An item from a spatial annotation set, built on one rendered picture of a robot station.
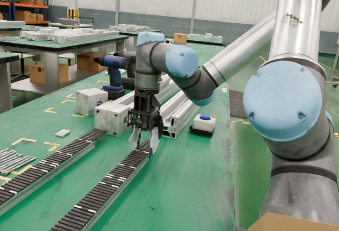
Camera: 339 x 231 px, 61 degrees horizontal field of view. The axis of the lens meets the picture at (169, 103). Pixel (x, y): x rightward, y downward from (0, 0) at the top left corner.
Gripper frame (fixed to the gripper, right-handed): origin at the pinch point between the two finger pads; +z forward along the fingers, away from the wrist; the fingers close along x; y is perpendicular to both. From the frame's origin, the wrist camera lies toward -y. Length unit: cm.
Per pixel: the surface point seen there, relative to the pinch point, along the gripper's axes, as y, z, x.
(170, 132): -18.0, 1.0, 2.7
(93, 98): -23.3, -4.7, -33.1
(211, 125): -26.0, -1.6, 16.4
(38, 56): -396, 60, -387
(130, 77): -74, -4, -40
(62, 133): -1.1, 2.4, -31.8
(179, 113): -22.7, -5.2, 4.3
